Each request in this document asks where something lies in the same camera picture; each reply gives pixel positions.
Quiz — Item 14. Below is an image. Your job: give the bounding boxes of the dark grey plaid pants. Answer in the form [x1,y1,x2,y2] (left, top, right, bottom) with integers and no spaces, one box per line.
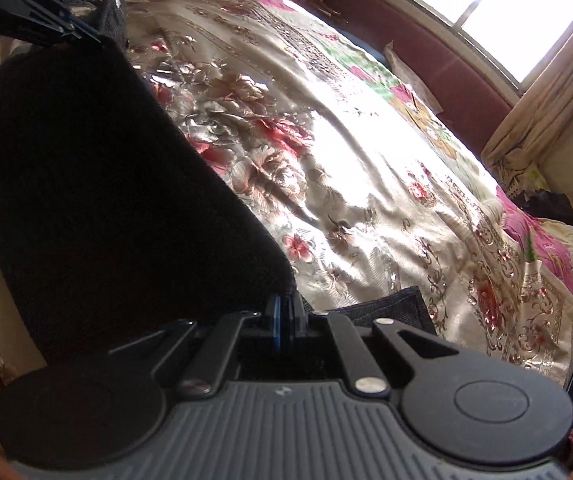
[0,0,435,377]

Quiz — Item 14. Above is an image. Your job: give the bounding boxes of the floral satin bedspread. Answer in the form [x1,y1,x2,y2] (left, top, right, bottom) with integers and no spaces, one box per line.
[0,0,573,456]

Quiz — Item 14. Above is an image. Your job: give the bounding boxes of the dark clothes pile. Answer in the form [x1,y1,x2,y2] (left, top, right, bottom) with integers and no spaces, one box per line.
[515,188,573,226]

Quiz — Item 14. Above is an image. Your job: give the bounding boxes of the beige curtain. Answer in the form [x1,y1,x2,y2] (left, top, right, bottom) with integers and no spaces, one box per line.
[482,35,573,183]

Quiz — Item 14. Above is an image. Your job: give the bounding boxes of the maroon window bench cushion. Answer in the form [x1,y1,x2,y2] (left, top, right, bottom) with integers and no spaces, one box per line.
[323,0,511,155]

